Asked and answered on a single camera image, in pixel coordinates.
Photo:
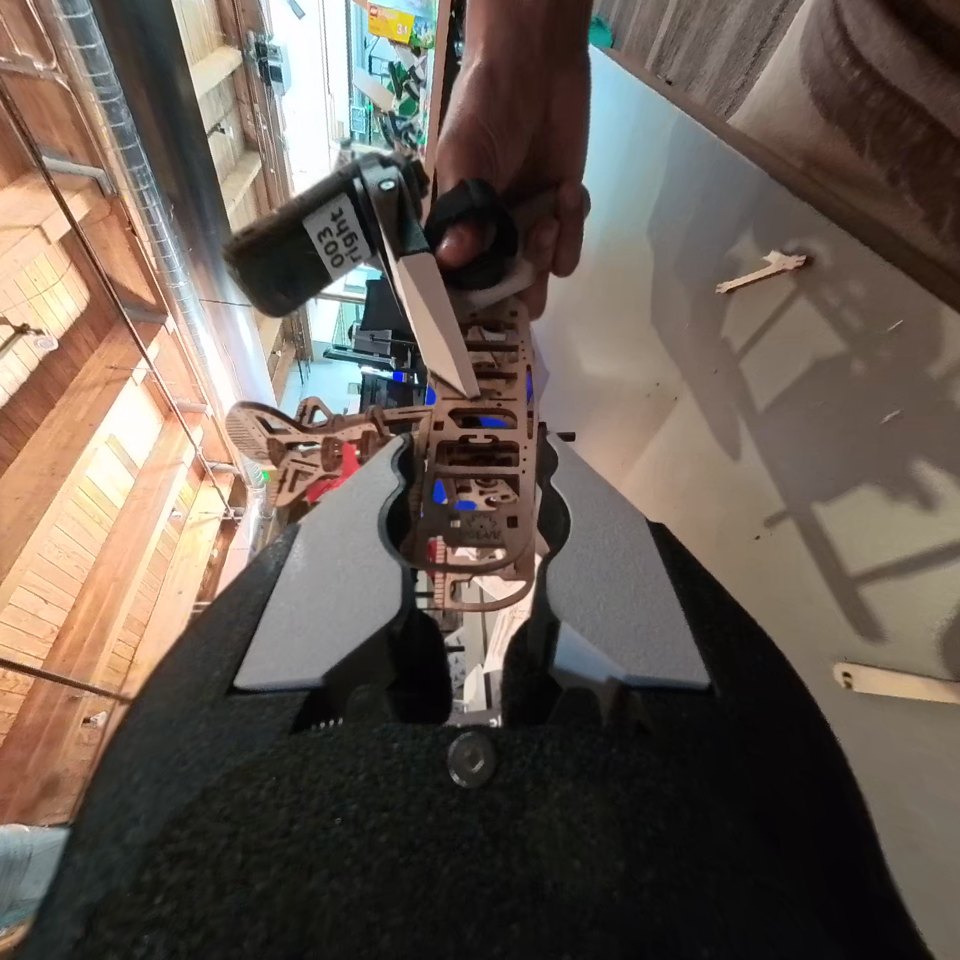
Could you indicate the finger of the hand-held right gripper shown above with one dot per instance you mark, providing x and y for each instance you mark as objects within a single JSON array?
[{"x": 431, "y": 315}]

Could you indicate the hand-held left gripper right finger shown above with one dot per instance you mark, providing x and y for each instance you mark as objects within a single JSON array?
[{"x": 622, "y": 600}]

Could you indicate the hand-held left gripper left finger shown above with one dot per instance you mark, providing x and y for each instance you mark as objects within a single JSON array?
[{"x": 315, "y": 600}]

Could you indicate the wooden model airplane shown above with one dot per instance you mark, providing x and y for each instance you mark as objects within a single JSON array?
[{"x": 480, "y": 529}]

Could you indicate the person's right forearm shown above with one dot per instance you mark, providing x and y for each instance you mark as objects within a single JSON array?
[{"x": 525, "y": 30}]

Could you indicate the grey desk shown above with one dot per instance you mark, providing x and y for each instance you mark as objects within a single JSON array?
[{"x": 675, "y": 337}]

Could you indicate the person's right hand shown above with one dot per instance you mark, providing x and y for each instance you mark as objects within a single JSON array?
[{"x": 517, "y": 127}]

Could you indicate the yellow toy box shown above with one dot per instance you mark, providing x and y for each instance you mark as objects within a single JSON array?
[{"x": 401, "y": 22}]

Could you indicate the wooden strip with holes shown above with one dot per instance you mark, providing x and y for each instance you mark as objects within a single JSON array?
[{"x": 900, "y": 684}]

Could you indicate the forked wooden strip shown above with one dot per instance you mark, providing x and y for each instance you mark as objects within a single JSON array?
[{"x": 757, "y": 276}]

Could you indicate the large silver ventilation duct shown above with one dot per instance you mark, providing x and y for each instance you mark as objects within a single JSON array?
[{"x": 157, "y": 187}]

